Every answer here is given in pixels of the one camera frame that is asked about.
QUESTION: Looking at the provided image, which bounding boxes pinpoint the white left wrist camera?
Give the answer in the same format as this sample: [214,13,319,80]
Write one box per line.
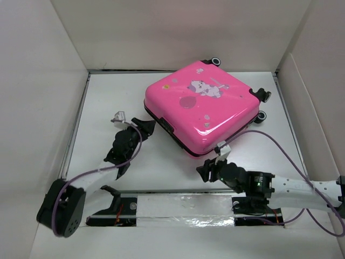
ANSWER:
[111,111,126,124]

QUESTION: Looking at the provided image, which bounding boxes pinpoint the pink hard-shell suitcase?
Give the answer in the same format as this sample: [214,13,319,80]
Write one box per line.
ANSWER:
[143,57,271,158]

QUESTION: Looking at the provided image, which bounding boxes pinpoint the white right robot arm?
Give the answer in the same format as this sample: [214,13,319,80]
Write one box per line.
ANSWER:
[196,159,344,219]

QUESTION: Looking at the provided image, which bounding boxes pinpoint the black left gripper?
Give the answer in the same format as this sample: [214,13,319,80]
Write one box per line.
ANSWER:
[121,118,154,160]

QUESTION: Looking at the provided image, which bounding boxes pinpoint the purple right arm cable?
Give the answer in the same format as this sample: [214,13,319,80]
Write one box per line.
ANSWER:
[215,130,345,238]

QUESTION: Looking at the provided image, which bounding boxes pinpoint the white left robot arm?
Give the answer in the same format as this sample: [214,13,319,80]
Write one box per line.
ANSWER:
[36,118,156,238]

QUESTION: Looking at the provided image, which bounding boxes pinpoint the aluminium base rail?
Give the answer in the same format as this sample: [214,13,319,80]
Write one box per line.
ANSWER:
[53,188,324,227]

